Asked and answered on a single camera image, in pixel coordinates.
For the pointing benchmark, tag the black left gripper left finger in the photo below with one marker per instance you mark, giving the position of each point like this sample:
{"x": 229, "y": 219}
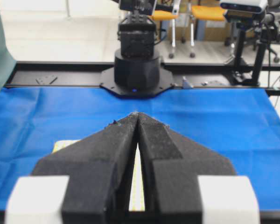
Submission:
{"x": 85, "y": 183}

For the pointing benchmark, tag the blue table cloth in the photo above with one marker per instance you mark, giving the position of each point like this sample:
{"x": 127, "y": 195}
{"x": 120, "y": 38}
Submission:
{"x": 241, "y": 124}

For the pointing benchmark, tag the black camera stand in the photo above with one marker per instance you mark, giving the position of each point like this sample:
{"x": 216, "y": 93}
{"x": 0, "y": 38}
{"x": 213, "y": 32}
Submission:
{"x": 246, "y": 62}

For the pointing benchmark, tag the orange chair right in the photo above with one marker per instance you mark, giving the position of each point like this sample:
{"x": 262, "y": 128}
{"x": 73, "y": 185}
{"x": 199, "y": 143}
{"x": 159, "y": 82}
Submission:
{"x": 206, "y": 13}

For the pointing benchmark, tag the white grey camera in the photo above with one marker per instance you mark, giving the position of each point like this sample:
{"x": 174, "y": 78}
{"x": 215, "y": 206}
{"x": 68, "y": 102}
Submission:
{"x": 244, "y": 10}

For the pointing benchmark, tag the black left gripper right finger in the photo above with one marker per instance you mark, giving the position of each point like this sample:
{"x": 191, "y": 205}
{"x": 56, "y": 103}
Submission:
{"x": 188, "y": 183}

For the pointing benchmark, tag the yellow checked towel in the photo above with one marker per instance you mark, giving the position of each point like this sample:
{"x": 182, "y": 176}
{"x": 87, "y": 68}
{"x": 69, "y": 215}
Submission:
{"x": 137, "y": 199}

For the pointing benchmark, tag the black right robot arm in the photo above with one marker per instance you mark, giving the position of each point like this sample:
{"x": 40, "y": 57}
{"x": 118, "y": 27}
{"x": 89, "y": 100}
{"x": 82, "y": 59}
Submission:
{"x": 137, "y": 70}

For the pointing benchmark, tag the orange chair left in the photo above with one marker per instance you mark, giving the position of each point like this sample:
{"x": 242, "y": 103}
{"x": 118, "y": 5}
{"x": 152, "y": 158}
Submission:
{"x": 168, "y": 14}

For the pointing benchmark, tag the orange chair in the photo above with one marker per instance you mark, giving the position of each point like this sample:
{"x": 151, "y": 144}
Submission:
{"x": 168, "y": 14}
{"x": 206, "y": 13}

